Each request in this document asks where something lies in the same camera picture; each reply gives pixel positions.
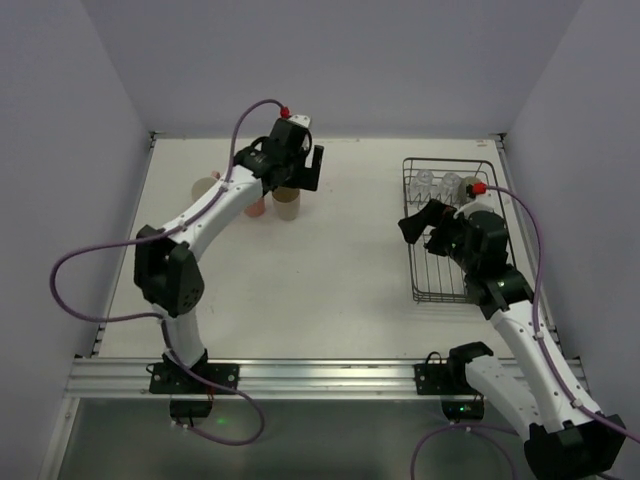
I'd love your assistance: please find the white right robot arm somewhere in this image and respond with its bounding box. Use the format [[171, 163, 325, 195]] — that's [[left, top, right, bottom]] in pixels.
[[398, 199, 625, 479]]

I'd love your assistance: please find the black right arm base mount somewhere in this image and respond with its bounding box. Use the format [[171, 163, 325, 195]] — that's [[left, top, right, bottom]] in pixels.
[[413, 342, 494, 423]]

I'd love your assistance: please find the clear glass cup right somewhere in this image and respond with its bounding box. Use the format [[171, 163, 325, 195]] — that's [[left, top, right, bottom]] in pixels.
[[438, 172, 462, 201]]

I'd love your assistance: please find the black wire dish rack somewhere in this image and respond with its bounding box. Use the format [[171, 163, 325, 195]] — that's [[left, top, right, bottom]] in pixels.
[[401, 157, 532, 315]]

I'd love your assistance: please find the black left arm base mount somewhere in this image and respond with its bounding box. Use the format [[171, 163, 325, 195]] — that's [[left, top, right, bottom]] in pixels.
[[145, 354, 240, 426]]

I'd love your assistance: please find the grey-beige speckled cup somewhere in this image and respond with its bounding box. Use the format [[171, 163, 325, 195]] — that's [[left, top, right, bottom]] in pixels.
[[458, 176, 482, 199]]

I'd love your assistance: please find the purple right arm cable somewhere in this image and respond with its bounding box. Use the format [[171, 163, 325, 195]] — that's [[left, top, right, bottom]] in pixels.
[[411, 182, 640, 480]]

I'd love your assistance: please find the aluminium mounting rail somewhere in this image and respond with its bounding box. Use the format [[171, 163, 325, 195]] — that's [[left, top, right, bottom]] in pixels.
[[69, 355, 586, 401]]

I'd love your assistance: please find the matte pink tumbler cup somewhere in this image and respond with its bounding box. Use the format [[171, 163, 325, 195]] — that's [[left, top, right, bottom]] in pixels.
[[244, 197, 266, 218]]

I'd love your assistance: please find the clear glass cup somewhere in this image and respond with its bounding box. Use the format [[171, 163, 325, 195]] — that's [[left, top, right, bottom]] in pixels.
[[438, 172, 462, 201], [409, 169, 434, 202]]

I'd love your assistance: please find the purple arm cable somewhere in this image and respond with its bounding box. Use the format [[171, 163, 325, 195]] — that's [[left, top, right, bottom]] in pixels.
[[50, 98, 266, 446], [411, 182, 640, 480]]

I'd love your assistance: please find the clear glass cup left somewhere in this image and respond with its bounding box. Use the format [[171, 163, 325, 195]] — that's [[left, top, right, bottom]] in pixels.
[[409, 169, 434, 202]]

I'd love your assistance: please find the beige cream cup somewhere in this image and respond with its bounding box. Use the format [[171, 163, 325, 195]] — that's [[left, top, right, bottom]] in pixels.
[[272, 187, 300, 221]]

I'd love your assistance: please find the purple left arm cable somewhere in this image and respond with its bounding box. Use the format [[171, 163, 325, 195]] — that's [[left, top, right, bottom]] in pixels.
[[50, 98, 266, 446]]

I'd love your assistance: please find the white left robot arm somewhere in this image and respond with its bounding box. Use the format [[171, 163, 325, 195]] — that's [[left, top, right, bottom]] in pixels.
[[133, 114, 324, 381]]

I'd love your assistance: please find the glossy pink handled mug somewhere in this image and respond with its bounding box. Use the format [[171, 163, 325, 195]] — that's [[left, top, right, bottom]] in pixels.
[[191, 171, 221, 203]]

